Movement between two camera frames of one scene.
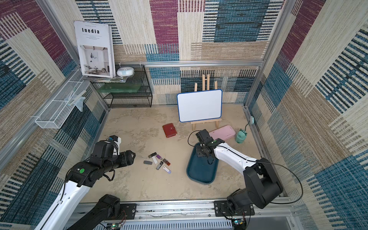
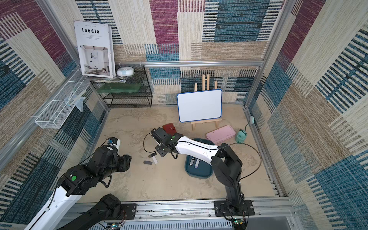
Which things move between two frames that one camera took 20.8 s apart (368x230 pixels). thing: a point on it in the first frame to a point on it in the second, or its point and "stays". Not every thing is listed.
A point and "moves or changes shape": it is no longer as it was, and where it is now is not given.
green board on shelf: (120, 87) stays
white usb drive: (155, 160) stays
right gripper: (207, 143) to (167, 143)
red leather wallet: (169, 130) stays
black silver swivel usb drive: (159, 166) to (191, 161)
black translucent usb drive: (152, 155) stays
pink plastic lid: (224, 132) stays
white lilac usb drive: (166, 169) to (197, 163)
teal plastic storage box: (198, 169) moves or changes shape
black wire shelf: (130, 87) stays
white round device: (125, 72) stays
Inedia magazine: (95, 46) stays
